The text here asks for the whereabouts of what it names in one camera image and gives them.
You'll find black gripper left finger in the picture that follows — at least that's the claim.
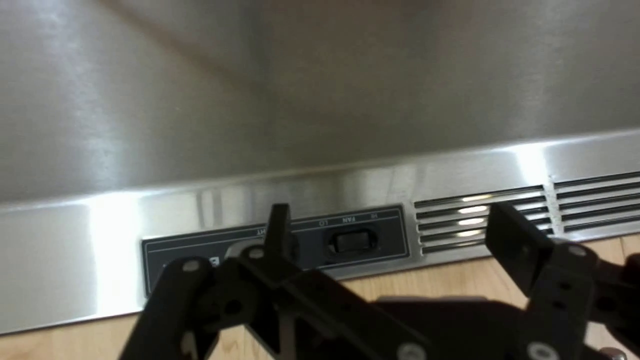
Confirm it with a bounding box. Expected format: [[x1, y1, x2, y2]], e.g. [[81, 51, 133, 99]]
[[120, 204, 428, 360]]

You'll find black rocker light switch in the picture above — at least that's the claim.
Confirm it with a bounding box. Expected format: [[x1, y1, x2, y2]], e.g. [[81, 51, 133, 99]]
[[328, 229, 376, 253]]

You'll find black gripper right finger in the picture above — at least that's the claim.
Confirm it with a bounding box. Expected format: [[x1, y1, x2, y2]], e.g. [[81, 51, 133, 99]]
[[484, 201, 640, 360]]

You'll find stainless steel range hood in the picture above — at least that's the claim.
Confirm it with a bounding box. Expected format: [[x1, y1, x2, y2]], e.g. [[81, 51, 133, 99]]
[[0, 0, 640, 334]]

